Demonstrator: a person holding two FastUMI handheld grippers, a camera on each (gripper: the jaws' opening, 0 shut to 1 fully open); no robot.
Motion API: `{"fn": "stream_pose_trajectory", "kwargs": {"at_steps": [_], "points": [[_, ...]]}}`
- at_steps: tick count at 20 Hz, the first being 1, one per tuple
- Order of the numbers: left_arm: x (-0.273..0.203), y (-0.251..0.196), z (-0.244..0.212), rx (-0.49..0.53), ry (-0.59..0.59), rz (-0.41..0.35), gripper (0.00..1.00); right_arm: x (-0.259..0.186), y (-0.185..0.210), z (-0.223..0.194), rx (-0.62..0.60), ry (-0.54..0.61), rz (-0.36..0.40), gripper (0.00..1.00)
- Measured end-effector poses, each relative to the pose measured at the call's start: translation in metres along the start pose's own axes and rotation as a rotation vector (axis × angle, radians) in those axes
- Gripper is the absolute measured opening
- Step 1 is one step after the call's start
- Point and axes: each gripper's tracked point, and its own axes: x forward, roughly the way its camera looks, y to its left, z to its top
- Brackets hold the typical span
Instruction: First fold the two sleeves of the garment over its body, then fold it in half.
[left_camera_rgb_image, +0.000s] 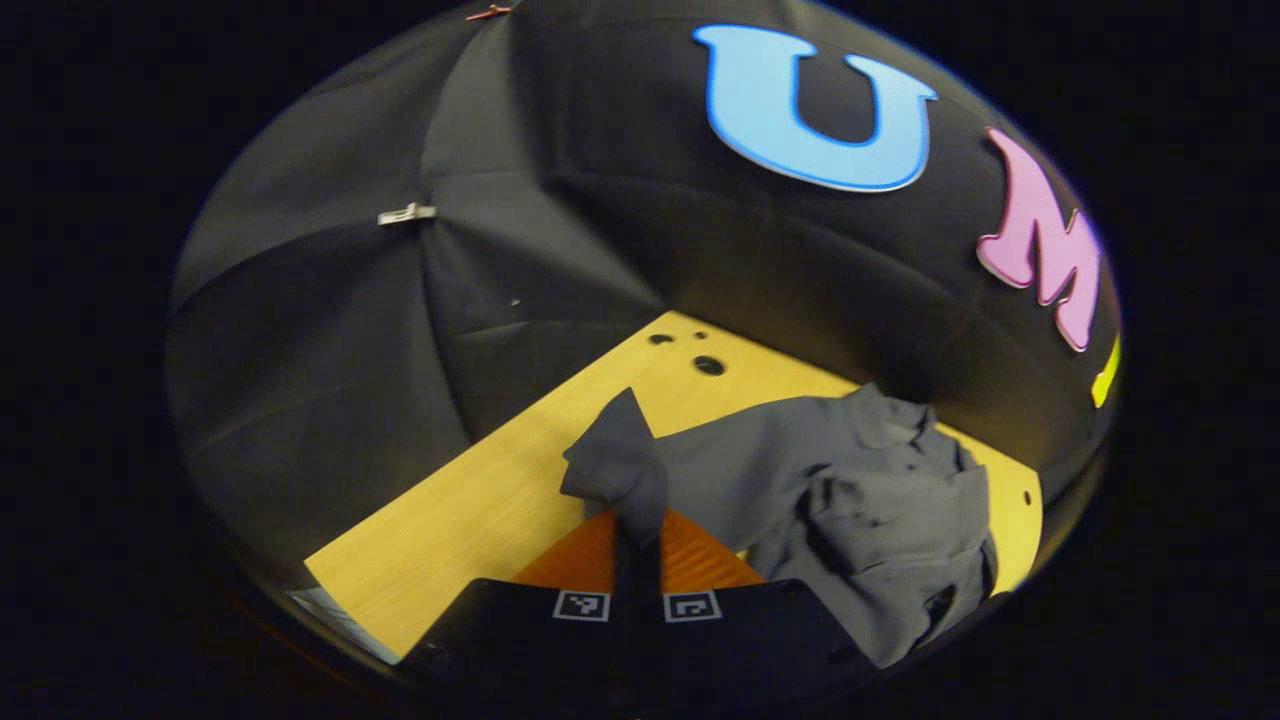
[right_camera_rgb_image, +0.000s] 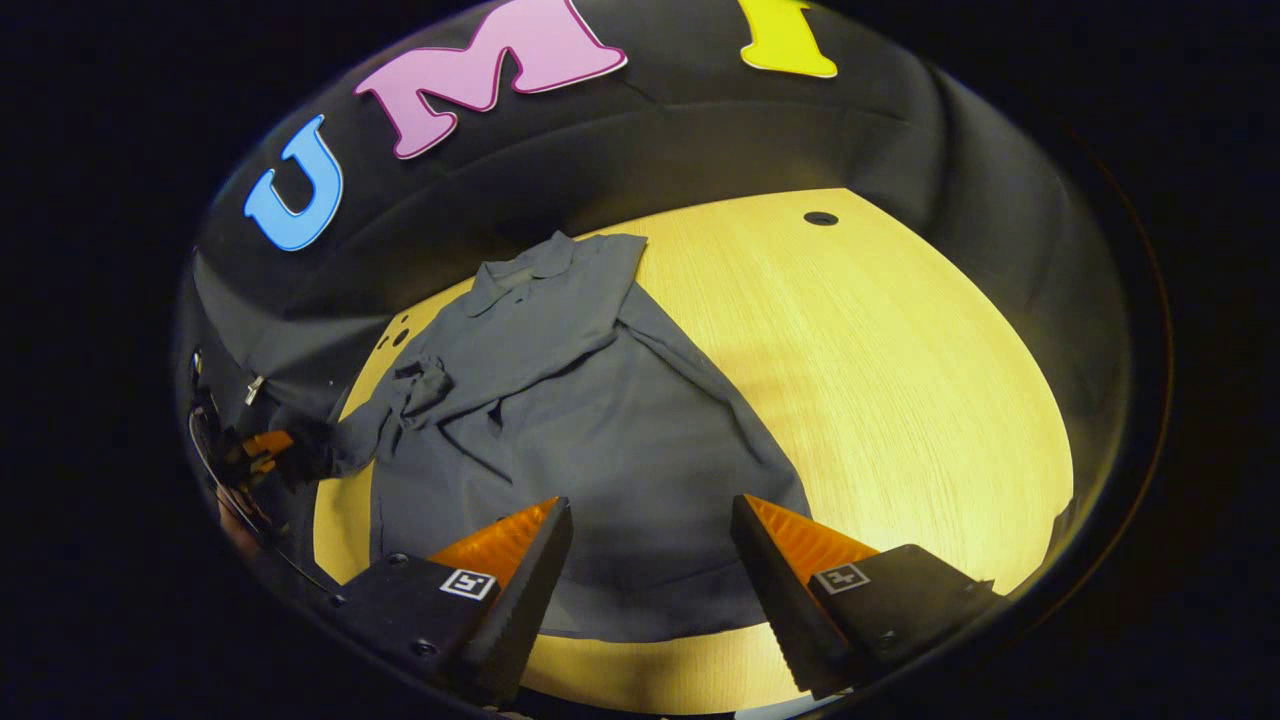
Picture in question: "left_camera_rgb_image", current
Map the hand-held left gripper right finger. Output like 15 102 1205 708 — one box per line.
637 508 877 693

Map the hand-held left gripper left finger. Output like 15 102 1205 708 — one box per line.
400 508 639 693

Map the black backdrop cloth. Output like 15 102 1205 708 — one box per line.
165 0 1123 601

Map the grey long-sleeved collared shirt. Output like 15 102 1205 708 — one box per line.
560 383 999 669

